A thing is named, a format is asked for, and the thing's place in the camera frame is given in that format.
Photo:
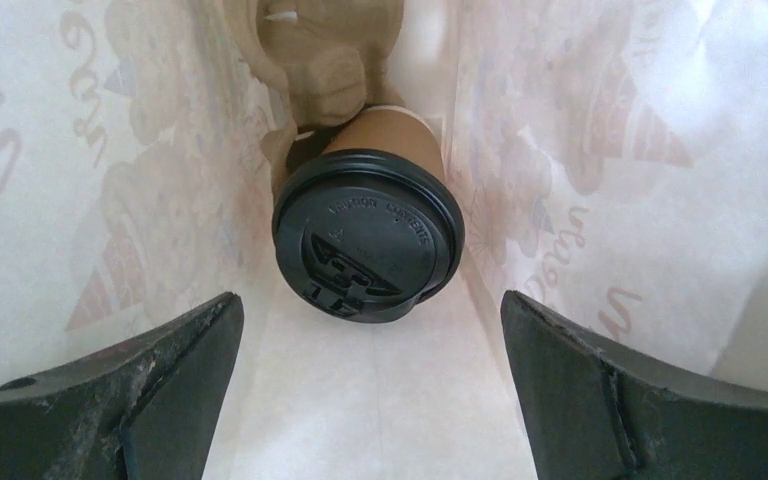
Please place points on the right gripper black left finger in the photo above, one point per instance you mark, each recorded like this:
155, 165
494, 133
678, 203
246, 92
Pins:
144, 408

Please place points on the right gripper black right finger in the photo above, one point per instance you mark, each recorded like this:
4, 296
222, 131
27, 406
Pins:
597, 409

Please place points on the beige paper bag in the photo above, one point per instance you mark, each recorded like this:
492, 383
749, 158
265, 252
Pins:
610, 159

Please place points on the black cup lid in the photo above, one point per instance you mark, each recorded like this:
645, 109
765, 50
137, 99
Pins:
365, 235

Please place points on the brown pulp carrier single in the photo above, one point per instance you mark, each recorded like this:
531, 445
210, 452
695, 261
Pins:
322, 61

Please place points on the brown paper coffee cup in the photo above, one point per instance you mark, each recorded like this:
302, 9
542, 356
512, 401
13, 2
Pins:
395, 130

